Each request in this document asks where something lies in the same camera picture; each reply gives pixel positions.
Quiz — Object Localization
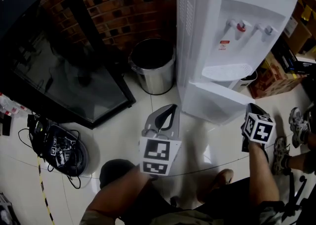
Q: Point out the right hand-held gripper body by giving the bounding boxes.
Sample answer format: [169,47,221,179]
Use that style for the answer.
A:
[240,103,276,153]

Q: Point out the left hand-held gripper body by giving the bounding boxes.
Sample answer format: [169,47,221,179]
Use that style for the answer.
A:
[138,104,183,178]

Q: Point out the white cabinet door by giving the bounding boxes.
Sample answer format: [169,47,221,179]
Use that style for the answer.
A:
[182,81,256,126]

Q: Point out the person's right forearm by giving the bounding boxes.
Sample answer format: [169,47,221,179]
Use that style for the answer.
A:
[247,141,281,207]

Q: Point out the person's left forearm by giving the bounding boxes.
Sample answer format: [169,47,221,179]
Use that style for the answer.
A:
[85,163,153,222]

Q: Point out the blue dispenser tap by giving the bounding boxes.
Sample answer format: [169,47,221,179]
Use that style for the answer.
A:
[252,23,279,43]

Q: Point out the red dispenser tap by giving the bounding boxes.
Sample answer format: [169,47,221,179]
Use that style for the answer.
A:
[226,18,252,41]

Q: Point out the black glass door cabinet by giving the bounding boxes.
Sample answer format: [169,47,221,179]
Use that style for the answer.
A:
[0,0,137,130]

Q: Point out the white water dispenser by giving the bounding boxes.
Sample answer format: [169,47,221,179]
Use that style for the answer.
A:
[175,0,299,115]

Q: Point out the stainless steel trash bin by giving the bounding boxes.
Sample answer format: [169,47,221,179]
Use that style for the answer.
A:
[128,37,177,96]

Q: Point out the brown cardboard box red print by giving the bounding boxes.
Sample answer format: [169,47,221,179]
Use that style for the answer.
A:
[247,51,306,100]

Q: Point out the person's leg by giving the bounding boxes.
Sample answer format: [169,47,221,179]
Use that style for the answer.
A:
[283,130,316,175]
[197,168,235,204]

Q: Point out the person's right leg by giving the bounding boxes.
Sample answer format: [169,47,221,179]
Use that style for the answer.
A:
[197,168,235,204]

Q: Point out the white drip tray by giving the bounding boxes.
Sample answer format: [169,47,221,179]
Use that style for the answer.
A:
[201,63,254,82]

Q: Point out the person's camouflage shirt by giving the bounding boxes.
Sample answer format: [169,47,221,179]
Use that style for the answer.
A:
[79,201,285,225]

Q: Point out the black chair base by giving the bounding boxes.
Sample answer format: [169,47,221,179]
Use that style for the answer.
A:
[280,171,316,223]

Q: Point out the long black box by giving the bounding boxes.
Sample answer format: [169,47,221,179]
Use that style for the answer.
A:
[271,38,300,74]

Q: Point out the white black flat box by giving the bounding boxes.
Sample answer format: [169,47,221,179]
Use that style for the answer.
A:
[294,53,316,75]

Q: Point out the person's black shorts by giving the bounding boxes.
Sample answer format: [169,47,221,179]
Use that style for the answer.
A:
[99,159,253,225]

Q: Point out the plain cardboard box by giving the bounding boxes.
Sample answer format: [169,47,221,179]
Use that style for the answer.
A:
[283,1,313,55]

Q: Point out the yellow black striped tape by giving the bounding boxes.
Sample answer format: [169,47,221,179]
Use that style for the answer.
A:
[36,155,56,225]

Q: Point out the red white plastic packets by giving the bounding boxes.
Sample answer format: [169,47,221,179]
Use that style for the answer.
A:
[0,92,28,119]

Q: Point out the flat black object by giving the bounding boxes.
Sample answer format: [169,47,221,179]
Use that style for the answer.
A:
[0,113,12,137]

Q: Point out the round black device with cables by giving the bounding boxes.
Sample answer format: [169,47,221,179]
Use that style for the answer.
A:
[17,113,90,190]

